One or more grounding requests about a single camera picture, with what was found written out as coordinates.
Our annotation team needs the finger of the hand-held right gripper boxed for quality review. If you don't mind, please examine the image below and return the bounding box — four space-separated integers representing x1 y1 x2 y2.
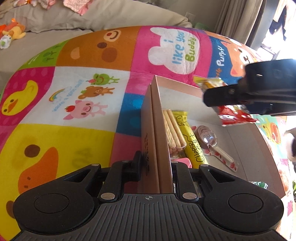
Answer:
203 84 245 107

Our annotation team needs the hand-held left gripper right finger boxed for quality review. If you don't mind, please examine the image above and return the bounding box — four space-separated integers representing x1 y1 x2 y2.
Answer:
172 163 249 201

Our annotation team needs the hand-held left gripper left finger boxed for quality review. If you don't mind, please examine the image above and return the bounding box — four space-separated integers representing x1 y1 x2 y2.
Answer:
63 151 142 201

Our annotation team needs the red snack packet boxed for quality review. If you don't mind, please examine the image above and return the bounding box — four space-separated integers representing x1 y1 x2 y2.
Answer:
194 77 260 127

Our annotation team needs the yellow cheese stick packet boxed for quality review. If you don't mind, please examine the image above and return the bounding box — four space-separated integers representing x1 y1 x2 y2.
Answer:
173 111 208 169

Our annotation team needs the pink cardboard box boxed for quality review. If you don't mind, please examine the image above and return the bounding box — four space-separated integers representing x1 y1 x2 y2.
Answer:
140 75 285 197

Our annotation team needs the lollipop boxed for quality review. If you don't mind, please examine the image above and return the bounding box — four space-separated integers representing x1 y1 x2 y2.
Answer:
193 125 238 172

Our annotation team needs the biscuit stick pack with dip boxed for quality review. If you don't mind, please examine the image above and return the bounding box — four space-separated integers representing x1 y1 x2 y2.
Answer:
162 109 192 169

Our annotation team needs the green snack packet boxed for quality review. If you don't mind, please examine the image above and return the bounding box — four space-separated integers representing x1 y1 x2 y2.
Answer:
251 181 269 191

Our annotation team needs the black and white blurred object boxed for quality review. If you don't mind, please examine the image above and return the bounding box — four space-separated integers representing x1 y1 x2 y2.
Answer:
284 127 296 163

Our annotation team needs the hanging laundry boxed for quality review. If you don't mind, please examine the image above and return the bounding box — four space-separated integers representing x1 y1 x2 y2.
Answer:
273 0 296 47

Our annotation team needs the grey curtain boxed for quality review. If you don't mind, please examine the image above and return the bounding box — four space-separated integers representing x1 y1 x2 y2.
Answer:
215 0 273 47

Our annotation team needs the colourful cartoon play mat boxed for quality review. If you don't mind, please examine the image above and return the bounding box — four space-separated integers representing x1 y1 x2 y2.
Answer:
0 25 296 241

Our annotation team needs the beige sofa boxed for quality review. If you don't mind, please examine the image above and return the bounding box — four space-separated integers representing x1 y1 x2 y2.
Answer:
0 0 192 77

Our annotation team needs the pink baby clothes pile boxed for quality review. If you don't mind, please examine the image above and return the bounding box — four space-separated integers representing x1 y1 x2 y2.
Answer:
63 0 90 15

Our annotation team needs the small white toy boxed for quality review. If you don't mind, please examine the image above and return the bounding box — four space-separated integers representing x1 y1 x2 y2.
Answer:
0 36 12 49

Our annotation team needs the orange plush toy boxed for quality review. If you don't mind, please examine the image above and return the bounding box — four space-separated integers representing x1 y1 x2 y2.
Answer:
0 18 27 42

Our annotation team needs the white pink baby garment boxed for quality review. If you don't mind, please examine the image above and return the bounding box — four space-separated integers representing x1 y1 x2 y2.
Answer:
14 0 56 8

